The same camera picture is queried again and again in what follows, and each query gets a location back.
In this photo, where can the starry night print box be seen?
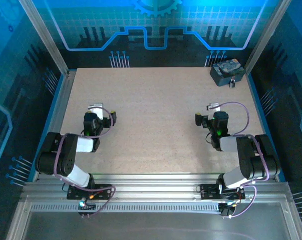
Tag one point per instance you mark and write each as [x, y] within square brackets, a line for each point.
[226, 70]

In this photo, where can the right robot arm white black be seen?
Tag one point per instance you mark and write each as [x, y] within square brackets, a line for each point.
[228, 143]

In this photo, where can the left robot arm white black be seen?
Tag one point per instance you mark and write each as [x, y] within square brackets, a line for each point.
[83, 145]

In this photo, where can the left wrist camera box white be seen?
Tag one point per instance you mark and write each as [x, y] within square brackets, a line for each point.
[97, 110]

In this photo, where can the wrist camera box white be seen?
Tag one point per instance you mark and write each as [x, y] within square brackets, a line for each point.
[213, 106]
[97, 110]

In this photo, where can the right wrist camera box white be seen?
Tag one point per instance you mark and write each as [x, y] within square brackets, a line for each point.
[213, 106]

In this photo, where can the aluminium side rail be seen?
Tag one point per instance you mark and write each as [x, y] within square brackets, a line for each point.
[66, 85]

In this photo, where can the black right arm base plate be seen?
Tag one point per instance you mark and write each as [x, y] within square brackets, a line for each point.
[208, 192]

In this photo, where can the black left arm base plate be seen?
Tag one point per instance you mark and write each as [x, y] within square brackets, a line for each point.
[103, 193]

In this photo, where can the aluminium mounting rail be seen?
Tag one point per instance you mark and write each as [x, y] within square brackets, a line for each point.
[153, 185]

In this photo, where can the aluminium frame post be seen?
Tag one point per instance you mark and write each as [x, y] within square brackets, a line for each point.
[45, 37]
[266, 37]

